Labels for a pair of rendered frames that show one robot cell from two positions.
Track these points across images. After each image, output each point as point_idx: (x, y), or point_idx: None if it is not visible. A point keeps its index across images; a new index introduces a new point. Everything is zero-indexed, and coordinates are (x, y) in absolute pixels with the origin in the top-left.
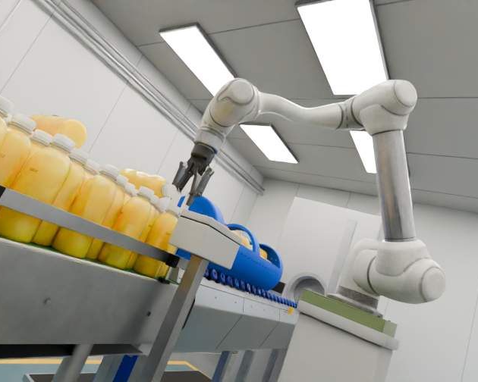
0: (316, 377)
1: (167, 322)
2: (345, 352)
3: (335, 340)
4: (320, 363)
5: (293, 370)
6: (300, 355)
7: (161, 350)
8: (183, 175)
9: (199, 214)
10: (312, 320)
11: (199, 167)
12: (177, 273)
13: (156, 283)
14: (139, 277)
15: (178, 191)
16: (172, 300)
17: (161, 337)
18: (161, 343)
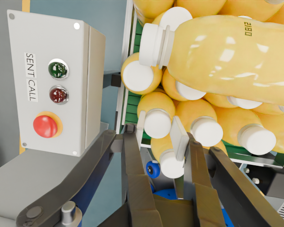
0: (33, 179)
1: (107, 72)
2: None
3: None
4: (24, 186)
5: (53, 181)
6: (43, 190)
7: (107, 70)
8: (208, 178)
9: (39, 14)
10: (16, 219)
11: (129, 222)
12: (149, 151)
13: (121, 62)
14: (124, 32)
15: (186, 152)
16: (106, 73)
17: (110, 71)
18: (108, 71)
